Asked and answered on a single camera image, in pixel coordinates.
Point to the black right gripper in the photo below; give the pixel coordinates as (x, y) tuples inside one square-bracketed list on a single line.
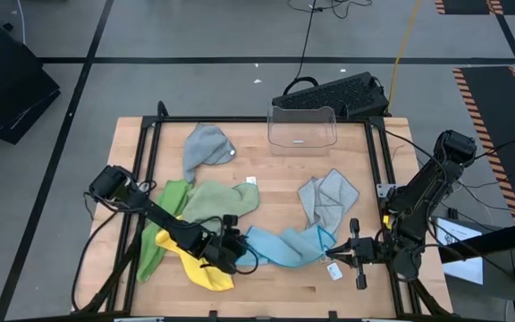
[(367, 252)]

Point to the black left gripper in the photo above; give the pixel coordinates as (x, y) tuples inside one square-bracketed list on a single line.
[(226, 250)]

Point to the light blue towel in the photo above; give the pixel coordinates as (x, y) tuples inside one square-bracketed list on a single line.
[(284, 250)]

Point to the light grey waffle towel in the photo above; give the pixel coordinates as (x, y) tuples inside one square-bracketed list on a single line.
[(329, 197)]

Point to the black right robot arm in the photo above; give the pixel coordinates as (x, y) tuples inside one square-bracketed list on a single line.
[(423, 192)]

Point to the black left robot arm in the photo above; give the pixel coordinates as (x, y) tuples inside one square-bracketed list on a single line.
[(163, 217)]

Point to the yellow towel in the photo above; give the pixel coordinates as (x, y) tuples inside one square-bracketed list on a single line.
[(208, 273)]

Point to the pale green towel, teal trim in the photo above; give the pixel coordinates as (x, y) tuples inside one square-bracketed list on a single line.
[(222, 201)]

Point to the bright green towel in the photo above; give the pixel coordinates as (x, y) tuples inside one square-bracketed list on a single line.
[(174, 197)]

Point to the blue-grey towel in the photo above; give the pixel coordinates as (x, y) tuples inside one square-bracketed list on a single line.
[(204, 147)]

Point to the white printed sheet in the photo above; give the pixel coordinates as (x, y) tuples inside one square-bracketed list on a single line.
[(463, 268)]

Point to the clear plastic bin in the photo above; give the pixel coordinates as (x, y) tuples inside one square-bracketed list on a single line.
[(302, 129)]

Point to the black perforated computer case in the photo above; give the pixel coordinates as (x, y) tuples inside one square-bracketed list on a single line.
[(329, 96)]

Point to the black hazard-striped floor mat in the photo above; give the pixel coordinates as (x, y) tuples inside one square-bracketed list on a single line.
[(467, 5), (490, 103)]

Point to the black cart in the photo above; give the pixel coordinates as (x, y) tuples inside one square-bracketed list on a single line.
[(7, 89)]

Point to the silver metal bracket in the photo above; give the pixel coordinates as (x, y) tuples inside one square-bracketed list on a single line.
[(385, 190)]

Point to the black metal table frame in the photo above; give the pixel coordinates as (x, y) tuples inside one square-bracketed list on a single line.
[(239, 119)]

